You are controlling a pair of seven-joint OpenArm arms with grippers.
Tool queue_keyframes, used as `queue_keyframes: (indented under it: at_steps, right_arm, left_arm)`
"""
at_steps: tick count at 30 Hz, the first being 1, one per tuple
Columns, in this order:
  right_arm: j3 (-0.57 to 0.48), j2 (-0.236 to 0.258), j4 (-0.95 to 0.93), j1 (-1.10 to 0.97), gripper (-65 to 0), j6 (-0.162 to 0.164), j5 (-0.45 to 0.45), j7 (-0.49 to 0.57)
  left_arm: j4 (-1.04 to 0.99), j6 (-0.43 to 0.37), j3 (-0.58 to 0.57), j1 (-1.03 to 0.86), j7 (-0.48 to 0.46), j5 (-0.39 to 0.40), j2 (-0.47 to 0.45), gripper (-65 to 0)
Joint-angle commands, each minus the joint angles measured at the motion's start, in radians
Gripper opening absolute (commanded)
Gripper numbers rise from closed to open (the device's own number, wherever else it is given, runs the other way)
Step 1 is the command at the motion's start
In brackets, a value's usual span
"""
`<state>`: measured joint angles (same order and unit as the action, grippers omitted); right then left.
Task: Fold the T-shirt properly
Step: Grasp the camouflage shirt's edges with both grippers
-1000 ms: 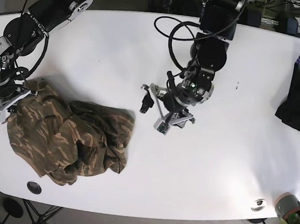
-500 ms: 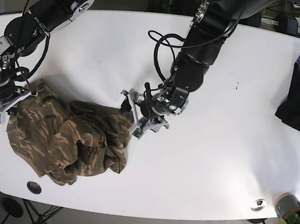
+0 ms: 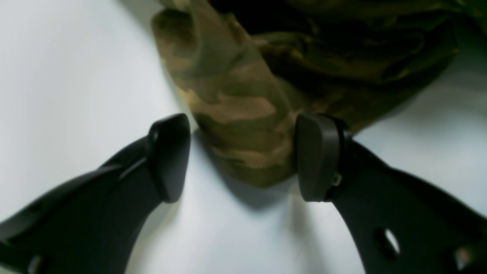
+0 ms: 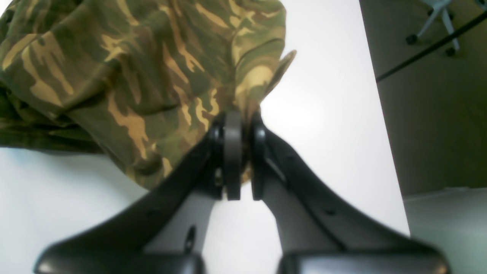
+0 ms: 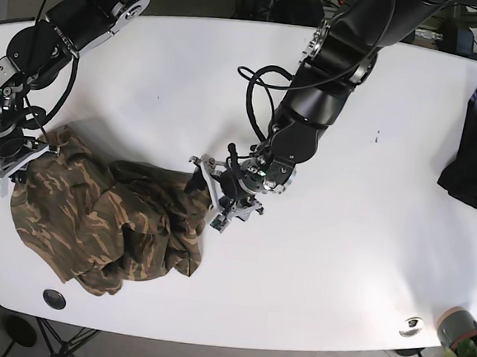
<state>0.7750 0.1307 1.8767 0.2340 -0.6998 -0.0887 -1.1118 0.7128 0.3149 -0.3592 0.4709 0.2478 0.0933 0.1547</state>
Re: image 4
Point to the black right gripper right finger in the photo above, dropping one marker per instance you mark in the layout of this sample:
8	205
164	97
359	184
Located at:
321	233

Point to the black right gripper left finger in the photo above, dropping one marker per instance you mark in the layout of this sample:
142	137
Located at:
164	231

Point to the camouflage T-shirt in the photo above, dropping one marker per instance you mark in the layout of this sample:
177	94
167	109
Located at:
140	81

